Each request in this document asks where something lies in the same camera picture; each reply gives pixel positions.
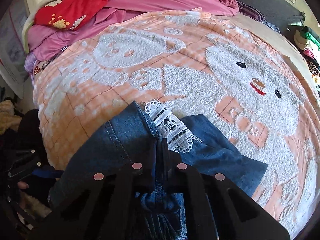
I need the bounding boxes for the blue denim pants with lace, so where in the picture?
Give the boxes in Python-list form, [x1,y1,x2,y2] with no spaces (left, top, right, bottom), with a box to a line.
[49,100,267,239]

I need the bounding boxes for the left hand with painted nails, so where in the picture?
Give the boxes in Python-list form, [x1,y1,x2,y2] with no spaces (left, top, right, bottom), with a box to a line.
[17,181,29,190]

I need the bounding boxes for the white glass-door cabinet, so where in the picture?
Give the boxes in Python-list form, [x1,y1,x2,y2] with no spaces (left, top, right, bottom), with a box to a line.
[1,0,29,99]

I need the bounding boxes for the peach bear-pattern bedspread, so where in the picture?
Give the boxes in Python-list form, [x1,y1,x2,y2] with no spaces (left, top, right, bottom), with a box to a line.
[33,9,319,237]

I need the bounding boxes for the smartphone with clear case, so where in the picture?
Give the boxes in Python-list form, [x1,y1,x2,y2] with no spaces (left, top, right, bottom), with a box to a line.
[41,46,69,70]

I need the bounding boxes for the red floral garment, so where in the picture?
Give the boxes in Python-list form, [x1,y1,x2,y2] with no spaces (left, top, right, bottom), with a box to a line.
[33,0,109,30]

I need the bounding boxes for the pink blanket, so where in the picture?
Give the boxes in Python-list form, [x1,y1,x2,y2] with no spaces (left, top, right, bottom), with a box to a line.
[25,0,239,72]

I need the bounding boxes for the purple striped pillow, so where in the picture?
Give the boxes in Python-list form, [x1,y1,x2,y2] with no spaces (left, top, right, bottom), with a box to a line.
[237,1,280,33]

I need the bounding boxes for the pile of folded clothes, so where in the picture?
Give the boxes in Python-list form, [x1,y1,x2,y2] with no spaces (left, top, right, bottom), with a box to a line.
[287,25,319,94]

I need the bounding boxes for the grey padded headboard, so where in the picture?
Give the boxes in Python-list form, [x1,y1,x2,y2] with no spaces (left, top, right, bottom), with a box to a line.
[236,0,305,36]

